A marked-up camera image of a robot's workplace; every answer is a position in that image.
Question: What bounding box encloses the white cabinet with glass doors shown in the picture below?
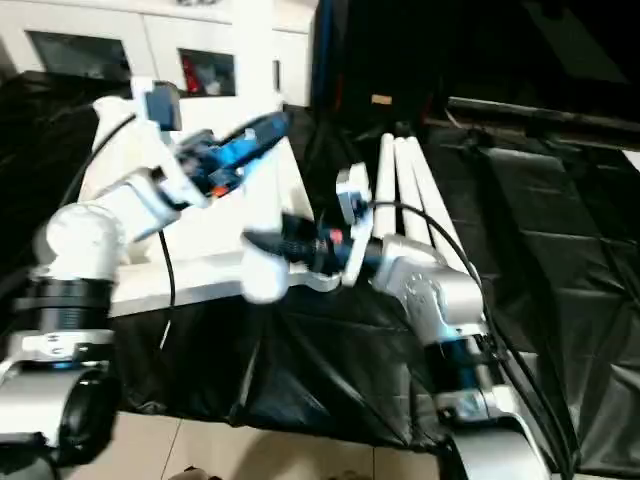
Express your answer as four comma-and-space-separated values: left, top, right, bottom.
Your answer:
0, 0, 315, 110

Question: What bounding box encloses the white plastic table leg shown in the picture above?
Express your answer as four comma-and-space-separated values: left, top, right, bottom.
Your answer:
394, 137, 437, 247
407, 137, 482, 282
373, 132, 402, 240
238, 0, 316, 307

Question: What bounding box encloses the white plastic table top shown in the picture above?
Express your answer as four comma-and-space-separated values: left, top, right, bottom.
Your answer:
79, 93, 347, 319

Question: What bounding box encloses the red item behind glass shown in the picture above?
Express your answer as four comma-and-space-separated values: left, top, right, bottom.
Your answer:
182, 55, 201, 94

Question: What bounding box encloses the black plastic mat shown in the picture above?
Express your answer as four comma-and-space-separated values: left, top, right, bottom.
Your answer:
0, 69, 640, 476

